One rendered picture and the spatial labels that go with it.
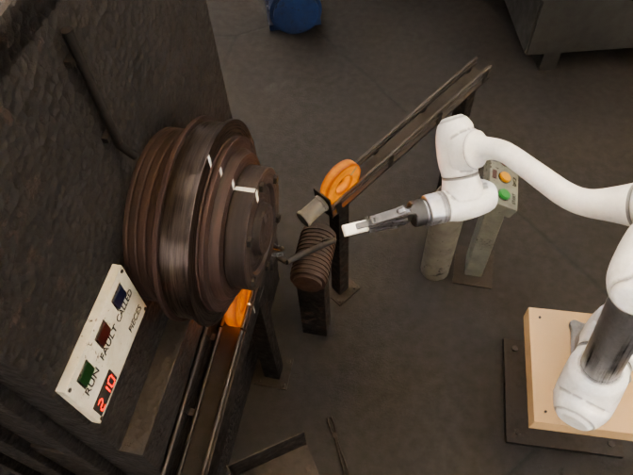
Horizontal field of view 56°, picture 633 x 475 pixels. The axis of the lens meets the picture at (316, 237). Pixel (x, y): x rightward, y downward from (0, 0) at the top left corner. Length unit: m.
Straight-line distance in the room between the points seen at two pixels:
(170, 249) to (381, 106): 2.15
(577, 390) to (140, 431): 1.11
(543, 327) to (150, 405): 1.25
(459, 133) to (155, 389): 1.00
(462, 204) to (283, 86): 1.82
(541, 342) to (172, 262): 1.28
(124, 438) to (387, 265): 1.47
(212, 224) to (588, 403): 1.10
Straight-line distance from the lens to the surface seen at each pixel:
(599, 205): 1.50
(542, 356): 2.05
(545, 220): 2.86
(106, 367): 1.27
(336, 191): 1.95
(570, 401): 1.78
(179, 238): 1.18
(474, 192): 1.70
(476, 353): 2.47
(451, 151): 1.66
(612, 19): 3.45
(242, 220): 1.23
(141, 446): 1.47
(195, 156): 1.22
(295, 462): 1.67
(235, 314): 1.64
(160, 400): 1.49
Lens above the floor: 2.23
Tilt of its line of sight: 57 degrees down
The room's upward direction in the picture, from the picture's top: 4 degrees counter-clockwise
